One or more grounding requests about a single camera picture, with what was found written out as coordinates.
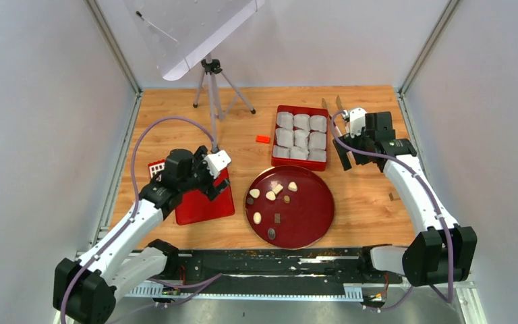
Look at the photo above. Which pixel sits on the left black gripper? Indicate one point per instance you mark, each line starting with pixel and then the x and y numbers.
pixel 211 192

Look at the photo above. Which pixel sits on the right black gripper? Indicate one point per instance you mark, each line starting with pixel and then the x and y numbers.
pixel 342 151

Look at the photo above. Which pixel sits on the white heart chocolate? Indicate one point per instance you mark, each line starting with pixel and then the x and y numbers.
pixel 292 186

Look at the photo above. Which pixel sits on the white teardrop chocolate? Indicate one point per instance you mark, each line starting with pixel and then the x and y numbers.
pixel 270 195
pixel 254 193

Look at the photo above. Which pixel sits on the beige square chocolate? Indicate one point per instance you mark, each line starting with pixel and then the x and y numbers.
pixel 277 189

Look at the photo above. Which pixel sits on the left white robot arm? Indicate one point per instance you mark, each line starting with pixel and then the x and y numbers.
pixel 88 289

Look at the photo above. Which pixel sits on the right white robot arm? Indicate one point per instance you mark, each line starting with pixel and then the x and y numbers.
pixel 442 251

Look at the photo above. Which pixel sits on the red chocolate box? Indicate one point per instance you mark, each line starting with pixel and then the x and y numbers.
pixel 301 136

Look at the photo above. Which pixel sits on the white oval chocolate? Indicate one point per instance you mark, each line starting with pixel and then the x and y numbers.
pixel 257 218

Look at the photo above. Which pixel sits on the dark oval chocolate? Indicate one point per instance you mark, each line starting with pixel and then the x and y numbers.
pixel 271 233

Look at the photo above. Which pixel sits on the red box lid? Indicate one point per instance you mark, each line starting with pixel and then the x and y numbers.
pixel 196 207

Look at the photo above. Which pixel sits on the red grid divider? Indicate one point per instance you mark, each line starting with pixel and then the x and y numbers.
pixel 155 167

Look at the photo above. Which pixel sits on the small orange block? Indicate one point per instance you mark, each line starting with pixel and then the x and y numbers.
pixel 263 139

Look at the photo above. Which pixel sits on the dark red round tray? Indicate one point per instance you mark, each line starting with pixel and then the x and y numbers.
pixel 305 220

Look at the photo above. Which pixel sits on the grey tripod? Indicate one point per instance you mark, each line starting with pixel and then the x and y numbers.
pixel 211 68

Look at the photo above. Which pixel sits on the white reflector board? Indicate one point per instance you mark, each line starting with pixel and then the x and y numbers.
pixel 180 34

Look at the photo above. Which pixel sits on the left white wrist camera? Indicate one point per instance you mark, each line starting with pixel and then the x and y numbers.
pixel 216 162

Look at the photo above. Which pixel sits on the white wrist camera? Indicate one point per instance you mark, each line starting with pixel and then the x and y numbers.
pixel 357 121
pixel 216 162

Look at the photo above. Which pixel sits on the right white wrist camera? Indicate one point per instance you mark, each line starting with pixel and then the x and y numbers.
pixel 357 121

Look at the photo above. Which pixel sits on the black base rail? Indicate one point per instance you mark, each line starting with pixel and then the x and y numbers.
pixel 276 271

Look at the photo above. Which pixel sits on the white slotted cable duct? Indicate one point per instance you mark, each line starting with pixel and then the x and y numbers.
pixel 347 293

